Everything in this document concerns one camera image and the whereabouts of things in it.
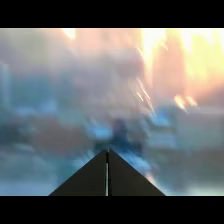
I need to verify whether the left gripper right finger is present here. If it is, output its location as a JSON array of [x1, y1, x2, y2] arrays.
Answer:
[[108, 148, 166, 197]]

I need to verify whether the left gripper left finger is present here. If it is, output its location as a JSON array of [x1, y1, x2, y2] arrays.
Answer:
[[49, 149, 108, 197]]

